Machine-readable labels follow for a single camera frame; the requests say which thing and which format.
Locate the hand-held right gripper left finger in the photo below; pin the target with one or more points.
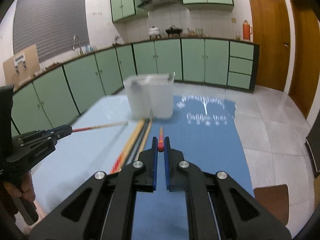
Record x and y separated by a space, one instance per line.
155 160

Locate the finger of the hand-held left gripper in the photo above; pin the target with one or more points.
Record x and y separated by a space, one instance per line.
63 128
58 136

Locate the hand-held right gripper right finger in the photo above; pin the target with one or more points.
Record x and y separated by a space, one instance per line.
167 160

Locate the red orange chopstick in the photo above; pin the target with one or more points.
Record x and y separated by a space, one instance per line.
161 142

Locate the person's left forearm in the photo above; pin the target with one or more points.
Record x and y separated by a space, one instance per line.
5 200

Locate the person's left hand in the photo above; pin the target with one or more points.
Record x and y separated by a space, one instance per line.
26 187

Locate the blue mat with white print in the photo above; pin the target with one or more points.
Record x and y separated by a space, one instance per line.
212 142

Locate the white stand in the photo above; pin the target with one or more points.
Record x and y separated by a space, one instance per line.
20 62

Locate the brown board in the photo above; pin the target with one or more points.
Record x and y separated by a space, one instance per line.
31 55

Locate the clear glass cups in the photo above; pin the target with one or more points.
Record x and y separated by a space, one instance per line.
90 48

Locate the metal faucet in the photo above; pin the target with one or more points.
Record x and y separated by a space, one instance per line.
78 42

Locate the small ornament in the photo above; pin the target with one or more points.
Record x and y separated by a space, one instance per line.
116 40

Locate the green base cabinets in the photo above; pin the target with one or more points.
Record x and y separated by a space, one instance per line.
192 60

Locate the grey window blind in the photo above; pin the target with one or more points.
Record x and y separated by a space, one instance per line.
50 22

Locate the brown chair seat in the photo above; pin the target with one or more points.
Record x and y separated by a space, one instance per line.
272 202

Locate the white pot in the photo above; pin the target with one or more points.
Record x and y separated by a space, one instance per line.
153 32

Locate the black pot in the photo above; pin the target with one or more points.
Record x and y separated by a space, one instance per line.
173 30

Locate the row of glass jars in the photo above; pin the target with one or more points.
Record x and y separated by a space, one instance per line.
197 32

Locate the glass jar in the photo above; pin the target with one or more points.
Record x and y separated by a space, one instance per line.
237 35

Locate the black object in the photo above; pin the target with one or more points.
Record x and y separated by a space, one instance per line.
313 150

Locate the orange thermos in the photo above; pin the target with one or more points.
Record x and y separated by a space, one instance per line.
247 31

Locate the wooden door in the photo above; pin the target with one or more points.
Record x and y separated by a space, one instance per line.
270 42
307 55

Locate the range hood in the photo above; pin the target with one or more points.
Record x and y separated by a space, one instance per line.
160 2

